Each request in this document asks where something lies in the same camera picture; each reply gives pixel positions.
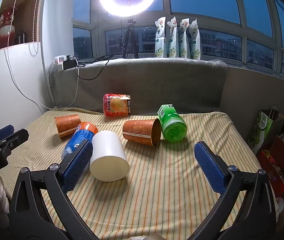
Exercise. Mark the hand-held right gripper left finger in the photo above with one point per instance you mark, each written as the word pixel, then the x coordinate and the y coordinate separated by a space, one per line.
pixel 78 166

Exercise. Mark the green plastic jar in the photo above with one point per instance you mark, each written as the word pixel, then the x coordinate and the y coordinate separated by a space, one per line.
pixel 173 125

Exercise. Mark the red printed cup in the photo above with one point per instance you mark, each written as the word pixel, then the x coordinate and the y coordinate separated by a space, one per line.
pixel 117 106

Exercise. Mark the wooden shelf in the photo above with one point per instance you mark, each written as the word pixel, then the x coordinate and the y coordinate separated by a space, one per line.
pixel 27 12

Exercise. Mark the red gift bag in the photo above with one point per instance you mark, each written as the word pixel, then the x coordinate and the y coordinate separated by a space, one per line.
pixel 269 171

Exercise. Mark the white cup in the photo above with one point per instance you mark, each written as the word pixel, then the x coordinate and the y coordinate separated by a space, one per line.
pixel 109 155

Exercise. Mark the black charger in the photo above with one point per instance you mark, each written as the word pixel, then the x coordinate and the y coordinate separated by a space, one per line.
pixel 70 63

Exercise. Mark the black tripod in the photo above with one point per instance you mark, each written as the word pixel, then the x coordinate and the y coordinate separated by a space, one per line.
pixel 131 31

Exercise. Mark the green and white paper bag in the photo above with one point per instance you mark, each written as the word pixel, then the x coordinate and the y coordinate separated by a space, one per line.
pixel 259 130

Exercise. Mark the white power strip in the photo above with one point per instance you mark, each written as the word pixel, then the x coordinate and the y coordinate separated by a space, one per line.
pixel 60 66

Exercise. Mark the striped blanket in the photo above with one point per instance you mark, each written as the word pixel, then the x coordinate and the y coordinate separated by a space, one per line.
pixel 157 192

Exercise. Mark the white green refill pouch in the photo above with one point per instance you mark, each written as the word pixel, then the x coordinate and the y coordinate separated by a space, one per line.
pixel 183 41
pixel 160 40
pixel 194 42
pixel 171 40

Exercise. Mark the brown patterned paper cup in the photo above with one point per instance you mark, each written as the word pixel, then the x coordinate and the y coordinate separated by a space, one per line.
pixel 139 131
pixel 67 126

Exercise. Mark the blue orange-capped bottle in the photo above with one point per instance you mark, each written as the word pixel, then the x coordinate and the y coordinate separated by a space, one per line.
pixel 82 133

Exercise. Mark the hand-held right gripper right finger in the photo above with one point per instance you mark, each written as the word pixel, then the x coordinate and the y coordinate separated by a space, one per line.
pixel 210 167

